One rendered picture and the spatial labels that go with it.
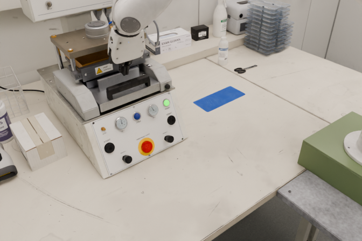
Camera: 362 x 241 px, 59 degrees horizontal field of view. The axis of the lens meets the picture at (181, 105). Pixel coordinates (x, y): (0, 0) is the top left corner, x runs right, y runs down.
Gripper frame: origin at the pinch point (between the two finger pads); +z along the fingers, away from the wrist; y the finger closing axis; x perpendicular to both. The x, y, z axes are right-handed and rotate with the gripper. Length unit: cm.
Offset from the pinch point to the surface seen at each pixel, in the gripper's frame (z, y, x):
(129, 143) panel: 18.6, -5.2, -15.2
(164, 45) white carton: 37, 48, 39
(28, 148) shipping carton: 22.5, -32.5, 0.4
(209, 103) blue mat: 28.7, 38.7, -8.4
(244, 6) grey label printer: 23, 101, 37
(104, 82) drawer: 6.1, -5.5, 2.3
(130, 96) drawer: 7.3, -0.5, -5.6
